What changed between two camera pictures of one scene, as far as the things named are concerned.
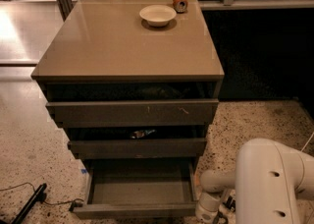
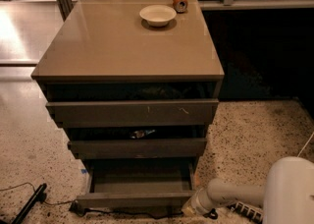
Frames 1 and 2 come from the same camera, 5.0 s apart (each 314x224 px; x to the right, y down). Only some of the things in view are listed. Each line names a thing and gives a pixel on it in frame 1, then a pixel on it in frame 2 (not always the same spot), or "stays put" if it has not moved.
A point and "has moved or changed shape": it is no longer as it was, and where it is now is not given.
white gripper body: (206, 214) → (200, 200)
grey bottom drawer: (139, 190) has moved or changed shape
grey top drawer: (132, 112) stays put
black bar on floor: (27, 207) stays put
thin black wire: (19, 186) stays put
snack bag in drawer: (140, 134) stays put
